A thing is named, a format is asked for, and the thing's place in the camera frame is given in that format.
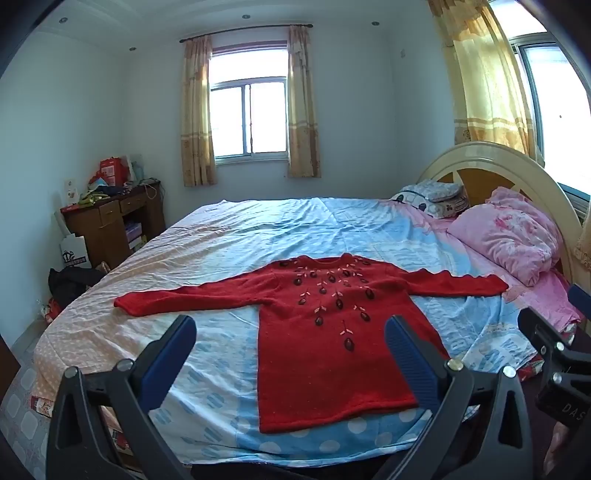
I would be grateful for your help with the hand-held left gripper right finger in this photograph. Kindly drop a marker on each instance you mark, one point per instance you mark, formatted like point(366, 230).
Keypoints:
point(411, 364)

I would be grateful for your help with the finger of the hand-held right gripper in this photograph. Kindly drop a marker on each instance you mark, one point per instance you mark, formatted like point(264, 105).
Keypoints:
point(540, 330)
point(581, 300)

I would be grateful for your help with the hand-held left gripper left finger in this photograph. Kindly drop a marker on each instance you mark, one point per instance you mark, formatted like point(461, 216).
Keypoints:
point(171, 364)

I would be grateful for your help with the red knitted sweater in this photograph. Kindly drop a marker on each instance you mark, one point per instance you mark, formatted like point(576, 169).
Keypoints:
point(323, 369)

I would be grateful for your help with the pink floral quilt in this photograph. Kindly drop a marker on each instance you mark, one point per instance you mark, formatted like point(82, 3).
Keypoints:
point(508, 235)

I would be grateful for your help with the black bag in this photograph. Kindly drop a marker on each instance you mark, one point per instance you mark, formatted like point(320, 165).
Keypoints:
point(74, 281)

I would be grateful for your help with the red patterned bed sheet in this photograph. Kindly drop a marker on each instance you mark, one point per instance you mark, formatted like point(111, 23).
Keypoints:
point(44, 406)

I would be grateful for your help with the purple box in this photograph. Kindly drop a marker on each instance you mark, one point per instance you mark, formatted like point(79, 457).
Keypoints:
point(135, 235)

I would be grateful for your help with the bed with printed sheet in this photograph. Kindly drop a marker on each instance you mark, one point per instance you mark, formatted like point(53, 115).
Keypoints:
point(231, 240)

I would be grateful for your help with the brown wooden desk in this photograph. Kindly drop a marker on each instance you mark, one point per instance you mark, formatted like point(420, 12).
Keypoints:
point(111, 230)

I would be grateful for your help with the white paper bag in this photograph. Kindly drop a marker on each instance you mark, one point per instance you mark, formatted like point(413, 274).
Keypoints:
point(74, 254)

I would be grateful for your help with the white panda print pillow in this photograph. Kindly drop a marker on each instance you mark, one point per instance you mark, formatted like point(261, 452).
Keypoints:
point(429, 207)

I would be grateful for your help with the cream wooden headboard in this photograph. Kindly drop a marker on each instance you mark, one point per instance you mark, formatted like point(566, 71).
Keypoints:
point(485, 154)

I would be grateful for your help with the grey floral pillow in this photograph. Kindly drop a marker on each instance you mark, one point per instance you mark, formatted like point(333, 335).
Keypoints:
point(434, 189)

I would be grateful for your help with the yellow green cloth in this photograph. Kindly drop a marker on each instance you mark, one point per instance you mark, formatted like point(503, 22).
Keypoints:
point(92, 199)

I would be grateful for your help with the large side window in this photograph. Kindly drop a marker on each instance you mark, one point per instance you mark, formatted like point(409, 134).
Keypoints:
point(563, 115)

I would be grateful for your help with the dark blue clothing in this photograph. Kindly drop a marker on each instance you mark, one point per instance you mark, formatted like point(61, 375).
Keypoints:
point(106, 190)

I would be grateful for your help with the pale green bag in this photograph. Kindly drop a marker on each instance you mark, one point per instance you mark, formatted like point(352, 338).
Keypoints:
point(136, 168)

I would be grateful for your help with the red bag on desk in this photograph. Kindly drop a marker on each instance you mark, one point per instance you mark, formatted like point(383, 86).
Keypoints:
point(113, 170)

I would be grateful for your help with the yellow patterned curtain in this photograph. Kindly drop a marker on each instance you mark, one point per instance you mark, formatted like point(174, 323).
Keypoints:
point(485, 83)

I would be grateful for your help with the beige patterned curtain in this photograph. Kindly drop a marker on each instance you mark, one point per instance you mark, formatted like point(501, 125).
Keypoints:
point(302, 101)
point(196, 115)

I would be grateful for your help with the sliding glass window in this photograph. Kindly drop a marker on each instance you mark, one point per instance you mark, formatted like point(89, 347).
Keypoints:
point(249, 115)

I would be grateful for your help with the dark curtain rod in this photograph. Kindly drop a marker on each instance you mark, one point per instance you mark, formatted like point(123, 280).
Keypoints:
point(249, 31)

